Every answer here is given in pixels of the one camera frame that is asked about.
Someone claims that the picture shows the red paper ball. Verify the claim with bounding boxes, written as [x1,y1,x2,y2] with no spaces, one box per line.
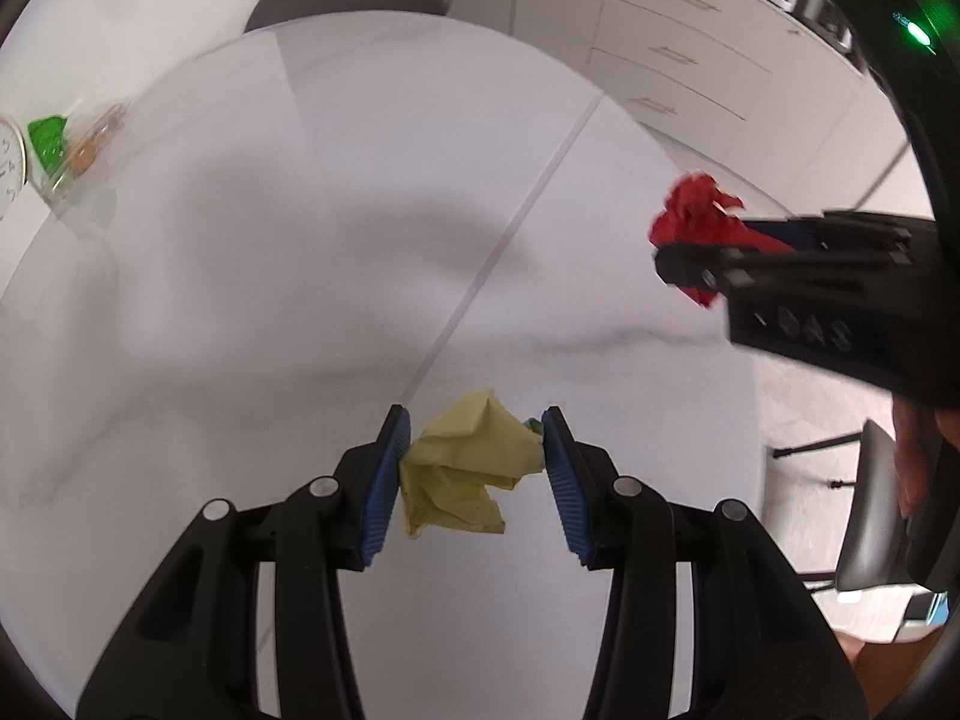
[649,172,796,310]

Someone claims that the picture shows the white wall clock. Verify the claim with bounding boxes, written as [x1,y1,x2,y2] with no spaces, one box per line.
[0,114,28,223]

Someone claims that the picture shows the dark grey chair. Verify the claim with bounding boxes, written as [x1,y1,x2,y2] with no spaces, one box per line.
[769,420,938,595]

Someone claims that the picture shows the brown leather chair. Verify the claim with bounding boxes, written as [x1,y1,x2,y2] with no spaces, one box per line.
[838,634,940,720]

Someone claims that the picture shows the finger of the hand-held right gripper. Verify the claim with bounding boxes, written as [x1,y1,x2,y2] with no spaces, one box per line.
[654,243,914,295]
[739,211,936,257]

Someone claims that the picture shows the clear plastic container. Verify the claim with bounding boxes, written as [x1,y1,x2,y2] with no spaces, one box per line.
[43,100,134,205]

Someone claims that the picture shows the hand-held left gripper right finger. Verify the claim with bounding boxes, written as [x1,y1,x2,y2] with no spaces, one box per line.
[540,405,872,720]

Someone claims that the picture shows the yellow paper sheet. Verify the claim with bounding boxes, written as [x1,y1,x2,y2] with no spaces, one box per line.
[399,388,545,539]

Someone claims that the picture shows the green plastic item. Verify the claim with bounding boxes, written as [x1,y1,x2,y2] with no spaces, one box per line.
[28,115,73,170]

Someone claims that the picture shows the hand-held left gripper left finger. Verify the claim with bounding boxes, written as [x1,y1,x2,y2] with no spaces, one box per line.
[77,405,413,720]

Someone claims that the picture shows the person's right hand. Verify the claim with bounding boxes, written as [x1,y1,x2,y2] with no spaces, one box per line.
[892,397,940,518]

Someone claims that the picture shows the white drawer cabinet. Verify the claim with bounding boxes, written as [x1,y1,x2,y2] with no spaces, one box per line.
[517,0,890,192]

